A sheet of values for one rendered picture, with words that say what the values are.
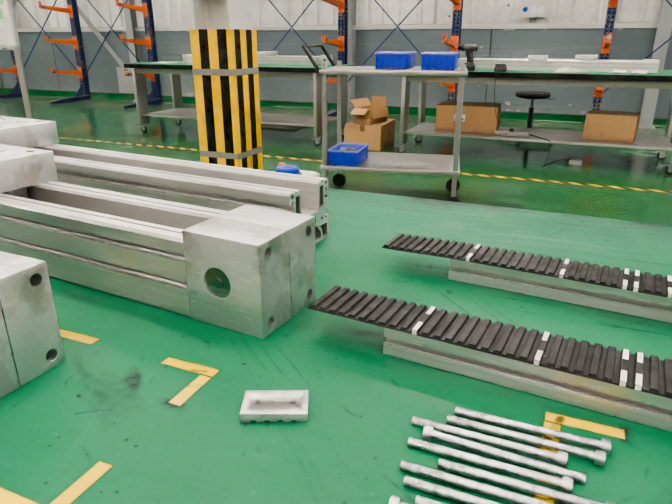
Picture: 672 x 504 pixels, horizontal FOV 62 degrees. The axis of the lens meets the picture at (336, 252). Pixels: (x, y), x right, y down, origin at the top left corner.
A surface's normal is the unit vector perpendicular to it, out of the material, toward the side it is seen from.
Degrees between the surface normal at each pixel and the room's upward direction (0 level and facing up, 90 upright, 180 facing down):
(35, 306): 90
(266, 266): 90
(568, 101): 90
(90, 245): 90
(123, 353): 0
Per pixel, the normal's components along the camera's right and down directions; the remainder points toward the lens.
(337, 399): 0.00, -0.93
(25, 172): 0.88, 0.17
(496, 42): -0.40, 0.33
